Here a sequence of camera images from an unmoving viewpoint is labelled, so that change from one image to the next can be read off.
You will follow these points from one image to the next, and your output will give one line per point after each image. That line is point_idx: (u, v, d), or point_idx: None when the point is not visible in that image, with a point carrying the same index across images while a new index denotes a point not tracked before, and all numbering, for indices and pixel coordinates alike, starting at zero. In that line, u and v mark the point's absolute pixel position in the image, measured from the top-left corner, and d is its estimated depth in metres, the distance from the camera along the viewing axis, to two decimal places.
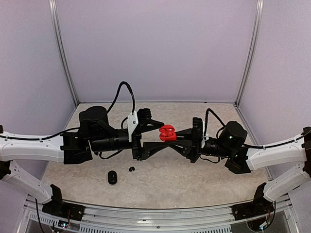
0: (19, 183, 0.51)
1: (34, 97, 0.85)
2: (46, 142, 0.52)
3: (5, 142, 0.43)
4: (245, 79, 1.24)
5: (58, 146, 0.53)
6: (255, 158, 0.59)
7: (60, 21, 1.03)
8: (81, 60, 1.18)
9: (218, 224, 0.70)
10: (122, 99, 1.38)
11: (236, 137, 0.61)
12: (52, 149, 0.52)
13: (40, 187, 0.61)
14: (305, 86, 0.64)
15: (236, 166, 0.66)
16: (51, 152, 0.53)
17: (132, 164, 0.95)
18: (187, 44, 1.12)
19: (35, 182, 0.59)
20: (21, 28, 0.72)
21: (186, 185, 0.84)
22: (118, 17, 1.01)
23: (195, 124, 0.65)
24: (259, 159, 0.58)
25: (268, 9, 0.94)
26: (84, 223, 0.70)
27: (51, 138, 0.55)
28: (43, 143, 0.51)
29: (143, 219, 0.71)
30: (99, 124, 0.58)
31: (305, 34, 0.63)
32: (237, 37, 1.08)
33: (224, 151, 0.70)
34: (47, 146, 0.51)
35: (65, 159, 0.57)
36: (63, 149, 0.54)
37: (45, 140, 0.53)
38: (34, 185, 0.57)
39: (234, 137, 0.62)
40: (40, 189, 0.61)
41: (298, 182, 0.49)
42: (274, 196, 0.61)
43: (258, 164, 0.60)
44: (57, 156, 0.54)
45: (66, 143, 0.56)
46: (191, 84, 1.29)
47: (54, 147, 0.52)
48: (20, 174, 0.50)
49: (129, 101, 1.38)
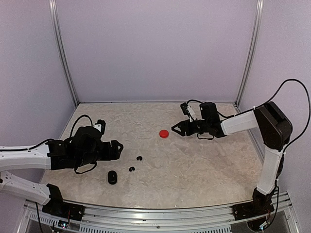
0: (14, 190, 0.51)
1: (33, 96, 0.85)
2: (34, 151, 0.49)
3: None
4: (245, 79, 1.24)
5: (45, 154, 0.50)
6: (229, 128, 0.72)
7: (60, 21, 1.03)
8: (81, 60, 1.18)
9: (218, 224, 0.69)
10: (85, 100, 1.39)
11: (205, 106, 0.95)
12: (41, 157, 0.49)
13: (35, 189, 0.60)
14: (303, 85, 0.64)
15: (214, 130, 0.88)
16: (40, 160, 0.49)
17: (132, 164, 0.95)
18: (187, 44, 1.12)
19: (29, 185, 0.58)
20: (20, 26, 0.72)
21: (186, 185, 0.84)
22: (118, 17, 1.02)
23: (182, 106, 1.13)
24: (229, 124, 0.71)
25: (268, 10, 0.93)
26: (84, 223, 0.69)
27: (37, 147, 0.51)
28: (30, 152, 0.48)
29: (143, 219, 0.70)
30: (94, 139, 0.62)
31: (305, 33, 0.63)
32: (238, 37, 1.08)
33: (204, 124, 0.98)
34: (35, 154, 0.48)
35: (53, 165, 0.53)
36: (49, 156, 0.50)
37: (33, 149, 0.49)
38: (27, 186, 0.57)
39: (203, 105, 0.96)
40: (35, 191, 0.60)
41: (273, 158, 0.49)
42: (269, 186, 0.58)
43: (230, 130, 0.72)
44: (45, 162, 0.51)
45: (52, 150, 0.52)
46: (191, 84, 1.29)
47: (41, 155, 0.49)
48: (12, 180, 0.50)
49: (90, 101, 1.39)
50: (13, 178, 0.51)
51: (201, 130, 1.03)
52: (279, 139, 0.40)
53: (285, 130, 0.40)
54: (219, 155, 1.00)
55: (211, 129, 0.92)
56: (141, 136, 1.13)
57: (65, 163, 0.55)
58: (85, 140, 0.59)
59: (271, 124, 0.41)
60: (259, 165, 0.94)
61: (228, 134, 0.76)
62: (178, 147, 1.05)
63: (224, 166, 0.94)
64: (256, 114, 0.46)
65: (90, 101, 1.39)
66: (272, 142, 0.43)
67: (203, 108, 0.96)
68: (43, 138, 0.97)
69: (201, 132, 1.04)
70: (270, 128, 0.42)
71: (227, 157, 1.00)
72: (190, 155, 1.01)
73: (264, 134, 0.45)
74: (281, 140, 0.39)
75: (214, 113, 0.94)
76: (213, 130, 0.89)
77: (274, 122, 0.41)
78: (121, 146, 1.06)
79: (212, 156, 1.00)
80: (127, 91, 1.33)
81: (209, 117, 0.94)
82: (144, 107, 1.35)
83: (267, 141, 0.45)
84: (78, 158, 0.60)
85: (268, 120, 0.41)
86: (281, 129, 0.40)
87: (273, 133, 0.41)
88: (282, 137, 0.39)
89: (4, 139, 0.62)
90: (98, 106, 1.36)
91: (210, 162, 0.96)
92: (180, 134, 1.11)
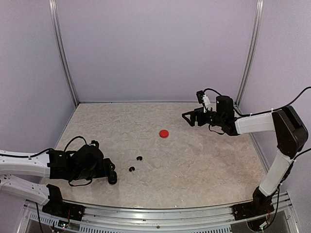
0: (13, 190, 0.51)
1: (33, 97, 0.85)
2: (35, 160, 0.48)
3: None
4: (245, 79, 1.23)
5: (45, 163, 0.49)
6: (242, 126, 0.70)
7: (60, 21, 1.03)
8: (80, 60, 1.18)
9: (218, 224, 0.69)
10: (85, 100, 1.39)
11: (220, 101, 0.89)
12: (40, 166, 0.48)
13: (34, 190, 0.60)
14: (304, 86, 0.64)
15: (227, 127, 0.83)
16: (39, 169, 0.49)
17: (132, 164, 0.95)
18: (187, 44, 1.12)
19: (28, 186, 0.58)
20: (20, 26, 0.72)
21: (186, 185, 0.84)
22: (118, 17, 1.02)
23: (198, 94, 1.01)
24: (243, 124, 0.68)
25: (268, 9, 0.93)
26: (84, 223, 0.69)
27: (39, 156, 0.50)
28: (31, 160, 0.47)
29: (143, 219, 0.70)
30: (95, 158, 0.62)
31: (305, 33, 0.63)
32: (237, 37, 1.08)
33: (218, 118, 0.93)
34: (35, 163, 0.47)
35: (51, 174, 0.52)
36: (49, 166, 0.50)
37: (34, 158, 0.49)
38: (26, 187, 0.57)
39: (219, 99, 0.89)
40: (35, 191, 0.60)
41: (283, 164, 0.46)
42: (271, 189, 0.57)
43: (242, 128, 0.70)
44: (44, 172, 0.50)
45: (52, 160, 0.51)
46: (191, 84, 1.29)
47: (41, 164, 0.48)
48: (11, 180, 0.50)
49: (90, 101, 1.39)
50: (13, 178, 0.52)
51: (213, 123, 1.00)
52: (293, 145, 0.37)
53: (300, 137, 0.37)
54: (219, 155, 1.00)
55: (224, 124, 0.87)
56: (141, 136, 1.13)
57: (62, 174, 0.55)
58: (87, 157, 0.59)
59: (287, 129, 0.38)
60: (259, 165, 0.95)
61: (241, 133, 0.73)
62: (178, 147, 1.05)
63: (224, 166, 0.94)
64: (273, 117, 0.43)
65: (90, 101, 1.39)
66: (286, 148, 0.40)
67: (219, 102, 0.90)
68: (43, 138, 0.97)
69: (213, 125, 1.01)
70: (285, 134, 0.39)
71: (227, 157, 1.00)
72: (190, 155, 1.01)
73: (279, 139, 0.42)
74: (296, 147, 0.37)
75: (231, 109, 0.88)
76: (227, 127, 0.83)
77: (291, 127, 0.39)
78: (121, 146, 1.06)
79: (212, 156, 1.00)
80: (127, 91, 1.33)
81: (224, 112, 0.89)
82: (144, 107, 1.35)
83: (281, 145, 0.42)
84: (76, 173, 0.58)
85: (285, 124, 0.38)
86: (297, 135, 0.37)
87: (288, 139, 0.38)
88: (297, 144, 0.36)
89: (4, 139, 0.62)
90: (98, 106, 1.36)
91: (210, 162, 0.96)
92: (190, 123, 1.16)
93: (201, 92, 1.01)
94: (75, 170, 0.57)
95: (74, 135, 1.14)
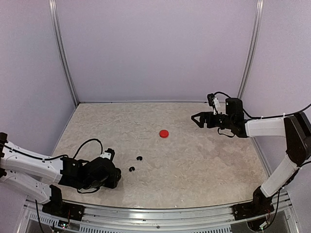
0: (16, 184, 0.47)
1: (33, 96, 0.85)
2: (48, 164, 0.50)
3: (11, 155, 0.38)
4: (245, 79, 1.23)
5: (58, 170, 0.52)
6: (250, 130, 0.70)
7: (60, 21, 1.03)
8: (80, 60, 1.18)
9: (218, 224, 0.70)
10: (85, 100, 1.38)
11: (231, 102, 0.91)
12: (52, 171, 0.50)
13: (37, 189, 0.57)
14: (304, 85, 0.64)
15: (236, 128, 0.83)
16: (50, 174, 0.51)
17: (132, 164, 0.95)
18: (187, 44, 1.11)
19: (32, 184, 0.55)
20: (20, 24, 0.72)
21: (186, 185, 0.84)
22: (118, 17, 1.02)
23: (209, 97, 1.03)
24: (252, 128, 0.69)
25: (268, 10, 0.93)
26: (83, 224, 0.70)
27: (52, 160, 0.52)
28: (44, 164, 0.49)
29: (143, 219, 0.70)
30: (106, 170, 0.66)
31: (305, 34, 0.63)
32: (237, 37, 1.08)
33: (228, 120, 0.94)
34: (48, 167, 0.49)
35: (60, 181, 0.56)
36: (61, 174, 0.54)
37: (47, 161, 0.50)
38: (30, 184, 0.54)
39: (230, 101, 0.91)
40: (37, 191, 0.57)
41: (287, 170, 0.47)
42: (271, 191, 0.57)
43: (251, 131, 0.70)
44: (54, 177, 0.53)
45: (65, 168, 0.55)
46: (192, 84, 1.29)
47: (53, 169, 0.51)
48: (17, 175, 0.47)
49: (90, 101, 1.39)
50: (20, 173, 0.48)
51: (222, 125, 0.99)
52: (302, 153, 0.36)
53: None
54: (219, 155, 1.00)
55: (233, 126, 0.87)
56: (141, 136, 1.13)
57: (73, 182, 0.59)
58: (98, 169, 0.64)
59: (298, 136, 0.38)
60: (259, 165, 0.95)
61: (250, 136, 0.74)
62: (178, 147, 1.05)
63: (224, 166, 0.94)
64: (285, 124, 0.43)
65: (90, 101, 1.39)
66: (295, 156, 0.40)
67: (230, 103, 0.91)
68: (43, 138, 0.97)
69: (222, 128, 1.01)
70: (296, 140, 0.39)
71: (227, 157, 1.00)
72: (190, 155, 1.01)
73: (288, 145, 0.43)
74: (305, 155, 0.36)
75: (240, 110, 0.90)
76: (235, 128, 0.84)
77: (302, 134, 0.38)
78: (121, 146, 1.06)
79: (212, 155, 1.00)
80: (127, 91, 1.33)
81: (234, 113, 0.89)
82: (144, 107, 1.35)
83: (291, 153, 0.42)
84: (86, 183, 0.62)
85: (296, 130, 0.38)
86: (306, 143, 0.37)
87: (299, 147, 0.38)
88: (306, 153, 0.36)
89: None
90: (99, 106, 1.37)
91: (210, 162, 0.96)
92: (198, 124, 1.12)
93: (212, 95, 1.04)
94: (85, 180, 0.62)
95: (74, 135, 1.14)
